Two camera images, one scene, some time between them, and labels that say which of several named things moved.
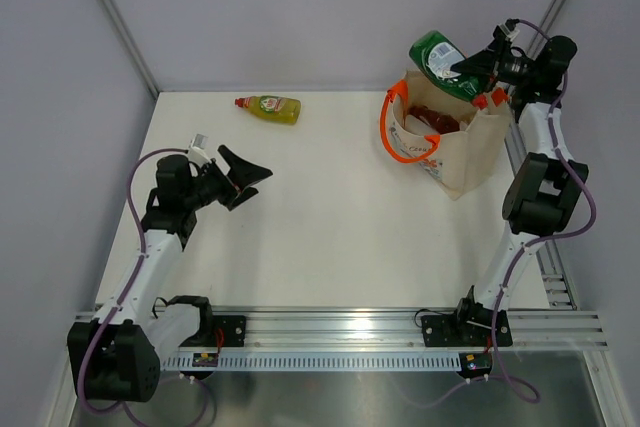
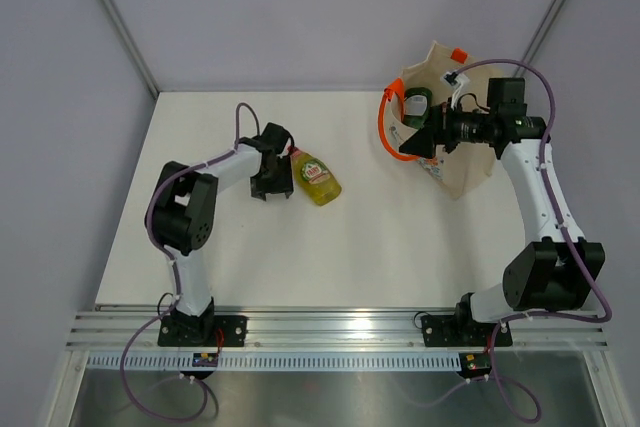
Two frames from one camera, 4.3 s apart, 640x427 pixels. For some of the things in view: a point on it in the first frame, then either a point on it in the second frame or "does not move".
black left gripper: [240, 175] to [281, 185]
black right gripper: [486, 62] to [423, 143]
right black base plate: [466, 327] does not move
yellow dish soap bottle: [279, 109] to [315, 180]
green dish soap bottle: [436, 54] to [417, 103]
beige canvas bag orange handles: [463, 147] does not move
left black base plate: [227, 331] does not move
